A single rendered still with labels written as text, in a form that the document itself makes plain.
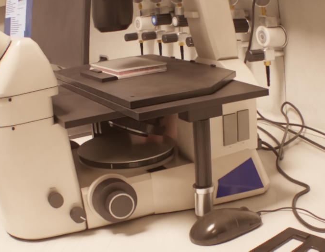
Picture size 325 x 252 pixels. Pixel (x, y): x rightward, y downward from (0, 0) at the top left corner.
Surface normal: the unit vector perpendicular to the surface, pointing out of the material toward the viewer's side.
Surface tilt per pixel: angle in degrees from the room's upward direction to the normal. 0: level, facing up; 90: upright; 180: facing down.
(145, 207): 90
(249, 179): 48
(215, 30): 90
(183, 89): 0
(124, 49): 90
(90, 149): 0
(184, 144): 90
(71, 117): 0
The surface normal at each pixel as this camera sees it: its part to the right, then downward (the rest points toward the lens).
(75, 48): -0.88, 0.12
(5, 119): 0.11, 0.27
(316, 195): -0.07, -0.96
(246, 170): 0.29, -0.48
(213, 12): 0.48, 0.21
